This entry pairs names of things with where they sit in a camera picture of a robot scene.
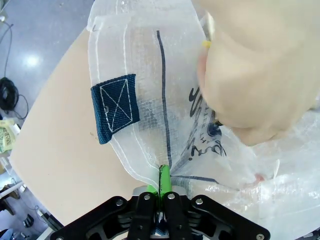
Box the clear shopping bag navy handles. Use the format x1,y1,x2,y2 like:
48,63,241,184
86,0,320,240

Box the coiled black cable bundle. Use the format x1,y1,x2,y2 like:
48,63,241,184
0,76,30,121

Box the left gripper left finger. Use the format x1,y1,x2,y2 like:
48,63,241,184
50,164,162,240

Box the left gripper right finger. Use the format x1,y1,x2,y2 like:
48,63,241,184
159,163,271,240

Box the green yellow paper bag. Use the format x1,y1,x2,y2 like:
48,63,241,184
0,119,16,154

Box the small yellow white item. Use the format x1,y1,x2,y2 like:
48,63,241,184
201,11,216,50

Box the person's right hand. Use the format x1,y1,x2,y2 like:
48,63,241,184
193,0,320,146

